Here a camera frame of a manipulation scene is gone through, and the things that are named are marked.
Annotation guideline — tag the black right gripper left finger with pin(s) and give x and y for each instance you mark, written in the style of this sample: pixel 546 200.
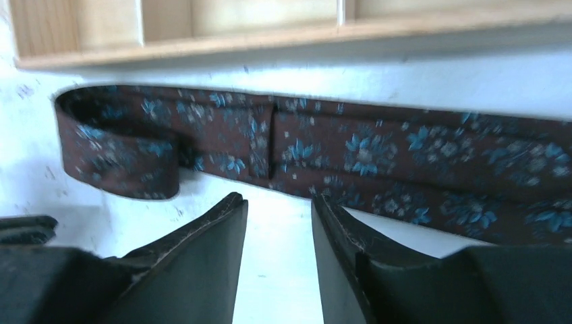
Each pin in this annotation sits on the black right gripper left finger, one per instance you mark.
pixel 188 276

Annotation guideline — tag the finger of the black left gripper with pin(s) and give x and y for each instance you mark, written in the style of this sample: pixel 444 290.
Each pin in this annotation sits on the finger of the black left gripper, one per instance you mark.
pixel 36 229

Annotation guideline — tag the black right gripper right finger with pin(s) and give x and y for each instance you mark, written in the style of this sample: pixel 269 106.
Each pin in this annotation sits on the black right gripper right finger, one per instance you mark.
pixel 366 277

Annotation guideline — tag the brown blue floral tie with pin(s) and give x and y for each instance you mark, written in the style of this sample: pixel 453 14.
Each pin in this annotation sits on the brown blue floral tie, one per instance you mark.
pixel 494 178

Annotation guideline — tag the wooden compartment organizer box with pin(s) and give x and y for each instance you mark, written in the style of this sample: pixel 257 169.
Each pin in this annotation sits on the wooden compartment organizer box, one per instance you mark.
pixel 54 34

